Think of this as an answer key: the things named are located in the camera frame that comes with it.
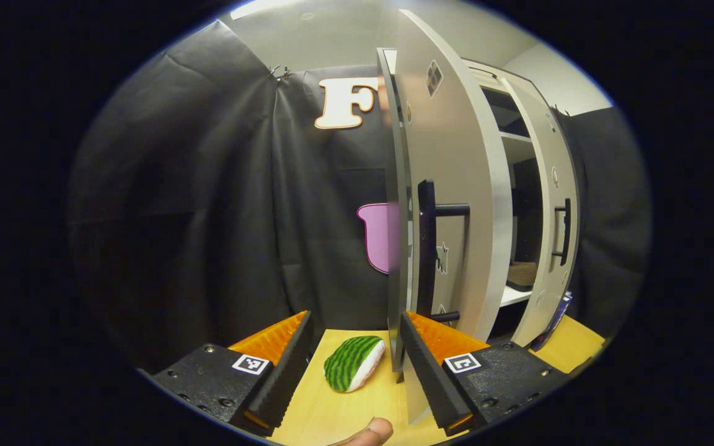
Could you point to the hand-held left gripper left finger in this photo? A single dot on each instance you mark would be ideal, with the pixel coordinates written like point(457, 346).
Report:
point(286, 378)

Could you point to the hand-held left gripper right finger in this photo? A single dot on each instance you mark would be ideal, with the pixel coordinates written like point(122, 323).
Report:
point(425, 371)

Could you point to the brown fuzzy shoe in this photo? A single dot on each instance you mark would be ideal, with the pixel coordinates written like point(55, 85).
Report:
point(523, 274)

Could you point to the white shoe cabinet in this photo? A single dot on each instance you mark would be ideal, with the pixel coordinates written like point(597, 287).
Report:
point(394, 186)

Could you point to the white shoe cabinet door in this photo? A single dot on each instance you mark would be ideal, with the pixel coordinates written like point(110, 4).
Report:
point(456, 155)
point(543, 155)

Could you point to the white cabinet shelf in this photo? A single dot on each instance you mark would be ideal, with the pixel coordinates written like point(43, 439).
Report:
point(512, 297)
point(515, 137)

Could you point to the green watermelon slice toy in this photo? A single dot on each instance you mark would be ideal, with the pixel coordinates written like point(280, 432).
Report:
point(348, 362)

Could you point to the blue-grey book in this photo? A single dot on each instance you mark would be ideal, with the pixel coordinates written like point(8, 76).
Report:
point(555, 322)

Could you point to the black backdrop cloth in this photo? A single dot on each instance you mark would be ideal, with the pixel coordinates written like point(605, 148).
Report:
point(611, 217)
point(177, 217)

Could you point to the metal clip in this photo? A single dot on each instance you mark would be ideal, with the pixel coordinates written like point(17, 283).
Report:
point(278, 73)

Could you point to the ceiling light panel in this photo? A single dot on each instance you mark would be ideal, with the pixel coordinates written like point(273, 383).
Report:
point(264, 7)

